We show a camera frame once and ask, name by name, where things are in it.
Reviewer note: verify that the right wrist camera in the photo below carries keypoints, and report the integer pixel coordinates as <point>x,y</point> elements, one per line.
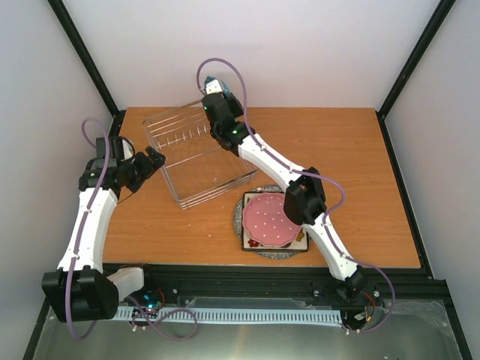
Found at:
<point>213,86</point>

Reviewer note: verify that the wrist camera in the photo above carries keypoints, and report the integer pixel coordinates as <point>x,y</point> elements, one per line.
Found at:
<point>213,86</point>
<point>120,148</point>

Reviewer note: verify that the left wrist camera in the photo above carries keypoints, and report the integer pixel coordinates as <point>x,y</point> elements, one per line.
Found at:
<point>120,148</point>

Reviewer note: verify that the grey speckled round plate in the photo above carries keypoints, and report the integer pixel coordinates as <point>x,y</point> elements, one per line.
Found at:
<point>277,255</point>

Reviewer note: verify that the chrome wire dish rack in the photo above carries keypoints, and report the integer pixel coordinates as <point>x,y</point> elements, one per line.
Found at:
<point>196,168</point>

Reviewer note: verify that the light blue cable duct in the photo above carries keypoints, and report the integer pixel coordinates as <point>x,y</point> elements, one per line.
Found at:
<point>237,316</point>

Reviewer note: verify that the pink polka dot plate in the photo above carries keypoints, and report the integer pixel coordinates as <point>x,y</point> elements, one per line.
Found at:
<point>264,222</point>

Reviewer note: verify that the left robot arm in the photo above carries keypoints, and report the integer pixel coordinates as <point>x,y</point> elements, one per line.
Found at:
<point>79,290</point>

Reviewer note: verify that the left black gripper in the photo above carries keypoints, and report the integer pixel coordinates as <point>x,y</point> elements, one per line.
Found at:
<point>148,167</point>

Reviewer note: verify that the white square floral plate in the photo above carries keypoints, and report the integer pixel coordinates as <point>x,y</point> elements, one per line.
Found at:
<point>265,227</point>

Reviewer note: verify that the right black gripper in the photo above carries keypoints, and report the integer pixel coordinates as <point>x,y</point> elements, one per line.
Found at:
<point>237,112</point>

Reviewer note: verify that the blue polka dot plate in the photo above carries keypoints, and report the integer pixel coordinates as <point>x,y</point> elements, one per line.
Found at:
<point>227,90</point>

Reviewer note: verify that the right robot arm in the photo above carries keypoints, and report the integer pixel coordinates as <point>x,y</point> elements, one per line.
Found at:
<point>305,199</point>

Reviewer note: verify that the black aluminium frame rail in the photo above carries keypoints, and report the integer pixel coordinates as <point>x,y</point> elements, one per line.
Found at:
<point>312,285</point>

